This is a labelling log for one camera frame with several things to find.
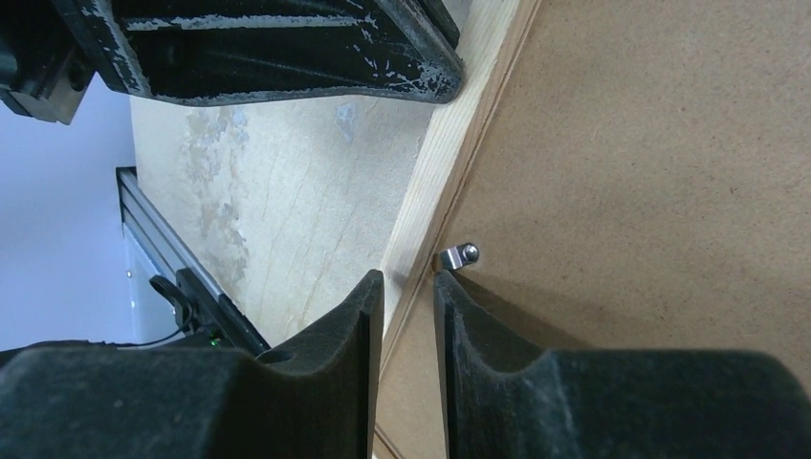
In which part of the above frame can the aluminium extrusion rail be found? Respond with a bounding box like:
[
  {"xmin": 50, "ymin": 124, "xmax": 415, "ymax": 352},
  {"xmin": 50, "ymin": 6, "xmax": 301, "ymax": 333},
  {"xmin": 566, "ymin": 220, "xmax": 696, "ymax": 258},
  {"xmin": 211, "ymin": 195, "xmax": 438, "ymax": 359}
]
[{"xmin": 116, "ymin": 166, "xmax": 224, "ymax": 301}]

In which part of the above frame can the brown hardboard backing board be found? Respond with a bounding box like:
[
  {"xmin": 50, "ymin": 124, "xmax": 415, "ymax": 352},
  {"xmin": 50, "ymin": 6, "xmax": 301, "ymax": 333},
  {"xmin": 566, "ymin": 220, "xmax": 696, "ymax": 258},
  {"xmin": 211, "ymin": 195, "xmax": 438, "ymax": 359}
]
[{"xmin": 374, "ymin": 1, "xmax": 810, "ymax": 458}]

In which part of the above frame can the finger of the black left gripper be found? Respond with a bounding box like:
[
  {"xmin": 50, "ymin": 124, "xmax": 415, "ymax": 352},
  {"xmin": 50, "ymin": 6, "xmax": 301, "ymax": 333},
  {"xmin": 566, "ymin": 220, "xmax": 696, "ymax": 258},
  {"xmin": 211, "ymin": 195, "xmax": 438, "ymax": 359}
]
[{"xmin": 55, "ymin": 0, "xmax": 464, "ymax": 107}]

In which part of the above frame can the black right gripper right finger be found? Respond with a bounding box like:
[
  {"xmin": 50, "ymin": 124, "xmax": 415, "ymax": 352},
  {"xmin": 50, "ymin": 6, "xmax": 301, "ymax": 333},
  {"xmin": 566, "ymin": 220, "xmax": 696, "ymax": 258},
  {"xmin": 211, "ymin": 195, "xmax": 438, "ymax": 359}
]
[{"xmin": 433, "ymin": 271, "xmax": 810, "ymax": 458}]

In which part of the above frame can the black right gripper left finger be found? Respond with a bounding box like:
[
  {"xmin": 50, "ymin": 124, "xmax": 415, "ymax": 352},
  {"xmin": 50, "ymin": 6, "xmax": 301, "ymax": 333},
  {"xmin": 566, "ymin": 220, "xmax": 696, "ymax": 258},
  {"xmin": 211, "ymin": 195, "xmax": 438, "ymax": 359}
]
[{"xmin": 1, "ymin": 270, "xmax": 384, "ymax": 458}]

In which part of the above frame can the wooden picture frame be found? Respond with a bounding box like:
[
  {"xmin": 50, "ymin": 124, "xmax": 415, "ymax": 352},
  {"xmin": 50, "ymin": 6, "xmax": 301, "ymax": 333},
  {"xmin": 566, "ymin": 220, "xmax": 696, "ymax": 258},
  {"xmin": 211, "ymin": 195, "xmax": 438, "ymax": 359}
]
[{"xmin": 370, "ymin": 0, "xmax": 545, "ymax": 459}]

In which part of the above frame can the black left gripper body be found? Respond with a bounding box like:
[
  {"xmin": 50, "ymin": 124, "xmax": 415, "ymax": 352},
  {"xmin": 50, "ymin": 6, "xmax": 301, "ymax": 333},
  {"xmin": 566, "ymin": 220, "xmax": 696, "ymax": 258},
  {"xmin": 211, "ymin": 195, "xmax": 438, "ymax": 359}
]
[{"xmin": 1, "ymin": 0, "xmax": 95, "ymax": 125}]

